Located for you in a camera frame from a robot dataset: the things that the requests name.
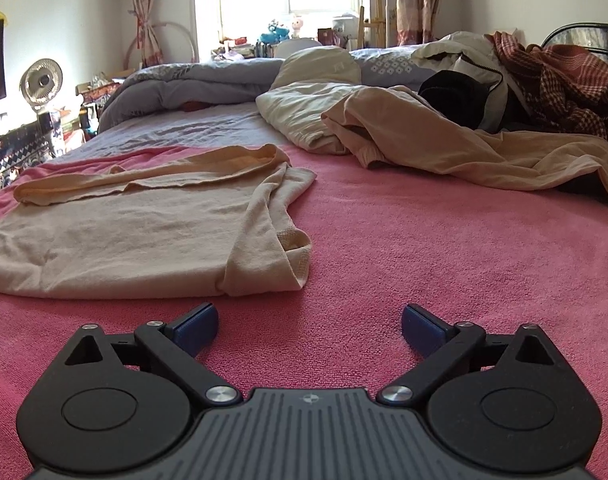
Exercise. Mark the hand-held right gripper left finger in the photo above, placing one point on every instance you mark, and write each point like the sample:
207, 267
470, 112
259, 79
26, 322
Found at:
196, 327

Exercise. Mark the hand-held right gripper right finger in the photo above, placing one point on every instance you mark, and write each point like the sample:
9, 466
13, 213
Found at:
424, 330

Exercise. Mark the pale beige long-sleeve shirt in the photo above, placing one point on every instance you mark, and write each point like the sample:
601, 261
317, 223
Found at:
133, 240

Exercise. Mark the pink fleece blanket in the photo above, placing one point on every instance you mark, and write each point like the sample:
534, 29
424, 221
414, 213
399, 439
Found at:
384, 235

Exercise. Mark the crumpled beige garment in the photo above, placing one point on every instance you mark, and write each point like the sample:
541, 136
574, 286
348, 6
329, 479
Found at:
484, 155

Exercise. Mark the lavender bed sheet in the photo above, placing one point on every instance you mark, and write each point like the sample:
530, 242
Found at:
183, 130

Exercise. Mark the cream quilted duvet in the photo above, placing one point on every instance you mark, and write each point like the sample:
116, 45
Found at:
294, 110

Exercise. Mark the black cloth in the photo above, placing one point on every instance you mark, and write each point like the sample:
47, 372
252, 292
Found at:
454, 92

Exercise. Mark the grey floral quilt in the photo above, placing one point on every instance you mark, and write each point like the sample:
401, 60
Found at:
183, 85

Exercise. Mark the navy red patterned cloth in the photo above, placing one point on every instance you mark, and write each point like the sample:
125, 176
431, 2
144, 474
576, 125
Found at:
13, 155

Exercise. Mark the grey patterned pillow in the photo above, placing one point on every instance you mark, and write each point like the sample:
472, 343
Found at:
389, 67

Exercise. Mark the white jacket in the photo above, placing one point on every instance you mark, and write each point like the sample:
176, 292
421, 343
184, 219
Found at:
454, 50

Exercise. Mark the red plaid blanket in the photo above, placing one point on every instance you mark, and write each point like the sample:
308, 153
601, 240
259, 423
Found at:
559, 80

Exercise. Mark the cream pillow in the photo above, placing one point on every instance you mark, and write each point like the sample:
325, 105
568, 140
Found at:
319, 65

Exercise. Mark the electric fan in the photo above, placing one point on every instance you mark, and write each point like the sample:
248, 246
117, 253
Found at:
41, 82

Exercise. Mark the blue plush toy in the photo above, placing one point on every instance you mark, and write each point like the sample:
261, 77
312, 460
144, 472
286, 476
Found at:
274, 35

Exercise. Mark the hula hoop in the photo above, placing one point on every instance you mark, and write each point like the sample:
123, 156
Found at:
171, 23

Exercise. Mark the wooden easel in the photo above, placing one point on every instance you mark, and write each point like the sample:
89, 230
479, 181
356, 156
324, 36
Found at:
362, 25

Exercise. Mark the white plush toy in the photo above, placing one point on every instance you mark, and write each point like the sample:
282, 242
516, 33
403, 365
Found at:
297, 25

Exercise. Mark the tied floral curtain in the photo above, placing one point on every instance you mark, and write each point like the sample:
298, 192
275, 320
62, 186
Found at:
146, 10

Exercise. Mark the hanging floral curtain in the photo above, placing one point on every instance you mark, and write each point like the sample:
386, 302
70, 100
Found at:
416, 0

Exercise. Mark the black metal headboard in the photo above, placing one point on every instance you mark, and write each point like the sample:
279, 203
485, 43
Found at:
584, 35

